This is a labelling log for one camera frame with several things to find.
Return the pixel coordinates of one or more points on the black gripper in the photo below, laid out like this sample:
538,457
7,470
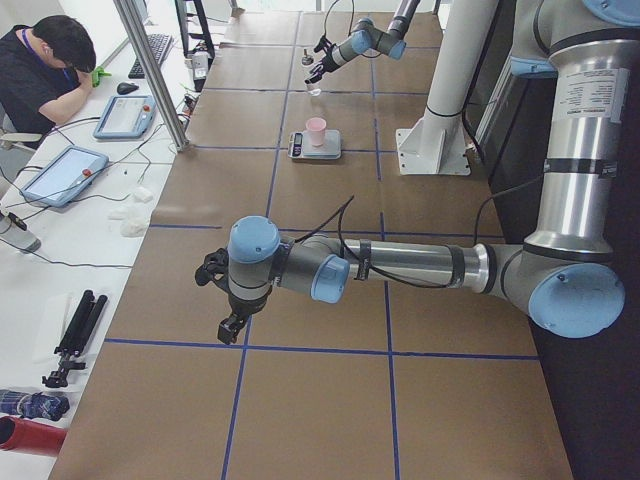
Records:
243,310
326,61

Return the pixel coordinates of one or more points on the clear glass sauce bottle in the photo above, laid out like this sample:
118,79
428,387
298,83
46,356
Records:
307,63

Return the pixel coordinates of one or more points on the pink plastic cup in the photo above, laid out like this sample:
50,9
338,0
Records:
316,130

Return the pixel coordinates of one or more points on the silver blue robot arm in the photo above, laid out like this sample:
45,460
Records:
560,274
364,36

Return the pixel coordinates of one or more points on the silver digital kitchen scale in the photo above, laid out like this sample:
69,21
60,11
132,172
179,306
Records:
300,146

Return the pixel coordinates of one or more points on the crumpled white tissue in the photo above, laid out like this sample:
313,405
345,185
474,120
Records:
133,217

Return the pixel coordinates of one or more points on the black folded tripod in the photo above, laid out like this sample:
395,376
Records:
75,339

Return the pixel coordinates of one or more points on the black computer mouse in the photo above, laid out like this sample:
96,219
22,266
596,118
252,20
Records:
125,88

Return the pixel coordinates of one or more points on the far blue teach pendant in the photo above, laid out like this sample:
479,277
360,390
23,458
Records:
125,117

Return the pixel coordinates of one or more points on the blue teach pendant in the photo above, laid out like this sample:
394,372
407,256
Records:
65,177
125,117

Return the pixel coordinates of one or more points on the near blue teach pendant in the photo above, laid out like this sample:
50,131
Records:
65,177

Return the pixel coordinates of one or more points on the grey handheld device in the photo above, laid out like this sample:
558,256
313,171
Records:
15,232

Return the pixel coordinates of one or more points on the red cylinder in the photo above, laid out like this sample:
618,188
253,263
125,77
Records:
25,436

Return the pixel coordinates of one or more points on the seated person in black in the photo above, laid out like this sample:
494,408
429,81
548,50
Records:
46,73

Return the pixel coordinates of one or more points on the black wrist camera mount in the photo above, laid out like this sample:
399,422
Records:
324,45
214,269

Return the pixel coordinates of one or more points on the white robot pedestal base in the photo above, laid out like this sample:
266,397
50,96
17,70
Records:
436,144

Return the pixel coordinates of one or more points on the aluminium frame post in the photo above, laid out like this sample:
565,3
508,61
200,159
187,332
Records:
137,36

